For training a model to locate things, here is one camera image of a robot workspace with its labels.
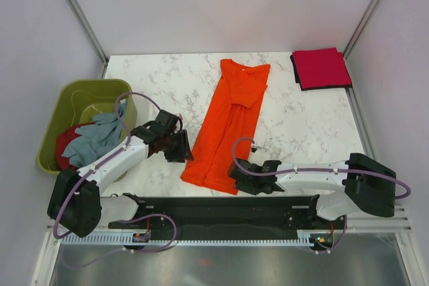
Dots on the olive green plastic bin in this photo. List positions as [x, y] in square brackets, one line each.
[78, 103]

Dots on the aluminium frame post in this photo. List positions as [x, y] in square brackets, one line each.
[88, 30]
[360, 28]

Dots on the dark red t shirt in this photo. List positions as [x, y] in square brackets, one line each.
[62, 142]

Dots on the left aluminium frame post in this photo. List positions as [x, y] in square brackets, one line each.
[88, 30]

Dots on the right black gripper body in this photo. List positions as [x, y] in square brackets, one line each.
[247, 187]

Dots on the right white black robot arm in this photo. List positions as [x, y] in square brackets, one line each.
[340, 188]

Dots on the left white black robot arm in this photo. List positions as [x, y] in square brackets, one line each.
[75, 203]

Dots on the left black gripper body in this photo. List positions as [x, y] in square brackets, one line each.
[175, 147]

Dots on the white slotted cable duct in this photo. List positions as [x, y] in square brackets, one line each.
[129, 238]

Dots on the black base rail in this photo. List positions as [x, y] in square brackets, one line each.
[230, 218]

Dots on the right aluminium frame post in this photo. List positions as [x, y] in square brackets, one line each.
[360, 28]

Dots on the light blue t shirt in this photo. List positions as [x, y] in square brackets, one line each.
[96, 139]

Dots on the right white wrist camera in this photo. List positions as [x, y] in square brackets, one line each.
[255, 148]

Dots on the orange t shirt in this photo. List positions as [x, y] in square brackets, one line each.
[233, 113]

